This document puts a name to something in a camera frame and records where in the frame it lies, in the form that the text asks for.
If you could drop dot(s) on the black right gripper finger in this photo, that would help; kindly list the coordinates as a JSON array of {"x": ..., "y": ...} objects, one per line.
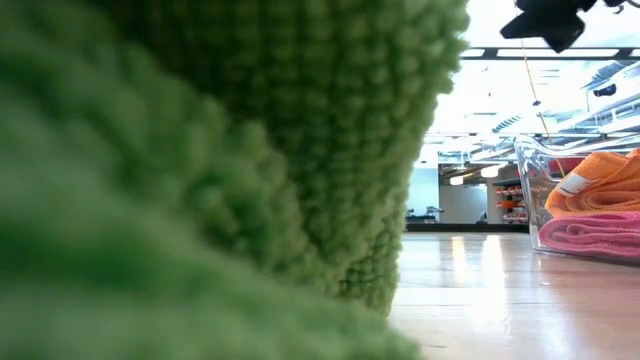
[{"x": 550, "y": 27}]

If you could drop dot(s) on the orange microfiber towel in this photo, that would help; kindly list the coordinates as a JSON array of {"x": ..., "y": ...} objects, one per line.
[{"x": 600, "y": 185}]

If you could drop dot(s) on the clear plastic bin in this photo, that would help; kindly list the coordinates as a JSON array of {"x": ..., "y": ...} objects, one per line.
[{"x": 532, "y": 200}]

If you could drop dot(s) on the pink microfiber towel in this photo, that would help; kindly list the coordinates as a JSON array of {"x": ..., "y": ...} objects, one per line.
[{"x": 590, "y": 232}]

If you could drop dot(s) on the green microfiber towel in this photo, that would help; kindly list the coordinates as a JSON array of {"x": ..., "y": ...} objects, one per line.
[{"x": 200, "y": 175}]

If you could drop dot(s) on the black overhead beam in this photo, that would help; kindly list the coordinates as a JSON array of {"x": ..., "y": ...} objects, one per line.
[{"x": 550, "y": 58}]

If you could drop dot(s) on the dark blue round object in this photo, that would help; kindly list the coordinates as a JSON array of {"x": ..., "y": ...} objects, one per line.
[{"x": 606, "y": 90}]

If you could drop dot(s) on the white oblong ceiling lamp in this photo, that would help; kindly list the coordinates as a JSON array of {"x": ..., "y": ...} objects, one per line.
[
  {"x": 491, "y": 171},
  {"x": 456, "y": 180}
]

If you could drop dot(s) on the black shelf with red bins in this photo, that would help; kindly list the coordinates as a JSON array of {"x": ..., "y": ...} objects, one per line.
[{"x": 510, "y": 200}]

